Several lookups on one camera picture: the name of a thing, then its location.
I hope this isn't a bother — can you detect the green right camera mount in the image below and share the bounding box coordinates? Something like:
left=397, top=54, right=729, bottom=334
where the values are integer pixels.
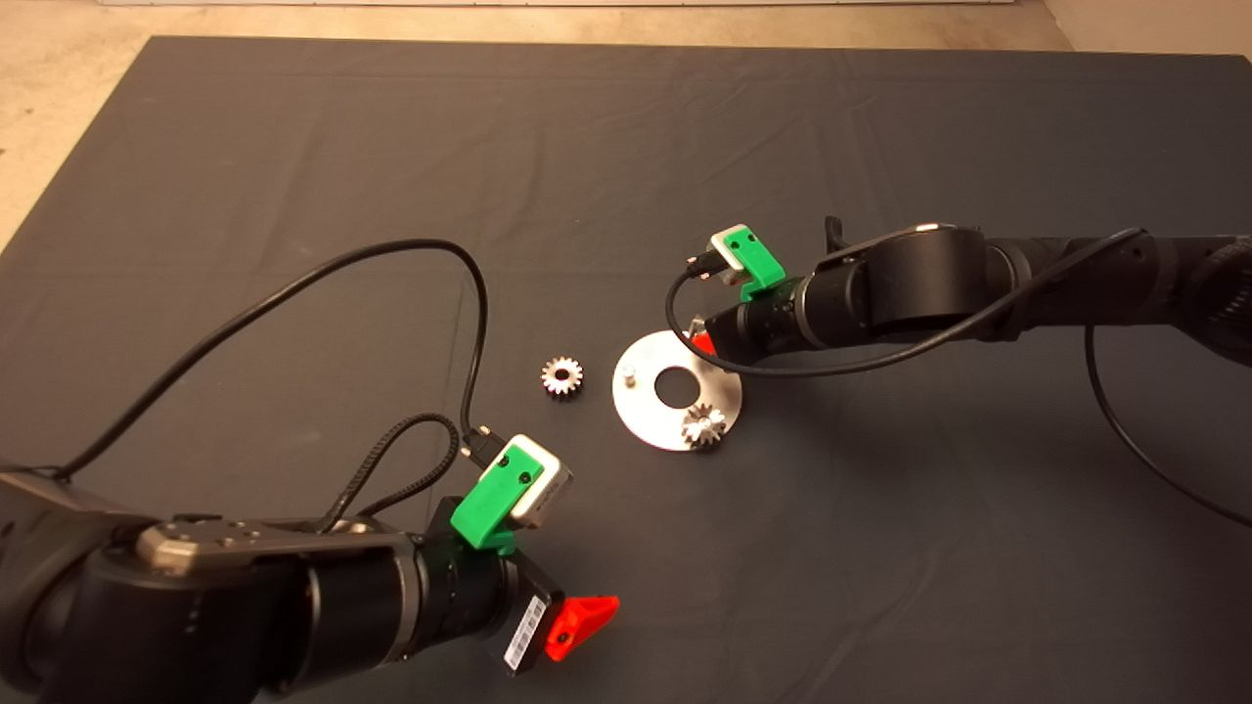
left=724, top=227, right=786, bottom=302

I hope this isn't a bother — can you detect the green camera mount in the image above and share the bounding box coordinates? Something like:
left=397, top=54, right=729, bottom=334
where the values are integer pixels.
left=724, top=227, right=786, bottom=302
left=450, top=453, right=546, bottom=553

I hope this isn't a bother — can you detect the round metal carrier plate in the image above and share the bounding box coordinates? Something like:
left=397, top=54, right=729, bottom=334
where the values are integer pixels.
left=612, top=330, right=743, bottom=453

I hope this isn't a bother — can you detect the green left camera mount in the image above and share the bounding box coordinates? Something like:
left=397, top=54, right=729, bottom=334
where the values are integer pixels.
left=450, top=453, right=546, bottom=553

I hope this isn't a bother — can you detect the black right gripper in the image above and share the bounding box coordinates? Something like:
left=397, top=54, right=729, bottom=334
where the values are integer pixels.
left=690, top=301, right=761, bottom=368

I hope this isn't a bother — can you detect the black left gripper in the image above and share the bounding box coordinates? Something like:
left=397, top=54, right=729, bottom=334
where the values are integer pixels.
left=423, top=497, right=621, bottom=678

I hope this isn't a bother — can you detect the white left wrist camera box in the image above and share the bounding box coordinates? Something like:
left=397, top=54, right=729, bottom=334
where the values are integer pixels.
left=504, top=434, right=575, bottom=529

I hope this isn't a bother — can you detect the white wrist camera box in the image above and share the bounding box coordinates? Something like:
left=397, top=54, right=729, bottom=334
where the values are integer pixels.
left=709, top=227, right=749, bottom=285
left=504, top=434, right=575, bottom=529

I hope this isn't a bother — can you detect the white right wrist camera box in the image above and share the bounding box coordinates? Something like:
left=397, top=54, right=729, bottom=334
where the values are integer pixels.
left=709, top=227, right=749, bottom=285

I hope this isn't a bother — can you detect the dark grey table cloth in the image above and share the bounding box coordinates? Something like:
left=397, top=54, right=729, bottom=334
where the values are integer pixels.
left=0, top=37, right=1252, bottom=704

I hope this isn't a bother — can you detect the braided black left arm cable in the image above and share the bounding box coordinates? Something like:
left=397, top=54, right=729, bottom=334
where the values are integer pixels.
left=323, top=413, right=461, bottom=534

